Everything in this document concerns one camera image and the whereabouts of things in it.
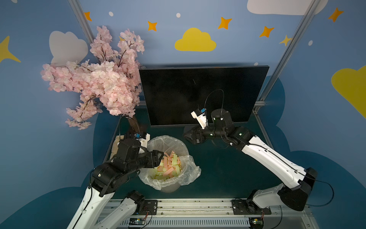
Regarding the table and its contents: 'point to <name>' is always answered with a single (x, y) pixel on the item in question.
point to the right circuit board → (256, 223)
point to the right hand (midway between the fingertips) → (189, 130)
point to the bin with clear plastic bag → (177, 168)
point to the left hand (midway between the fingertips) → (158, 151)
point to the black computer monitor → (171, 95)
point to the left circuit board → (137, 221)
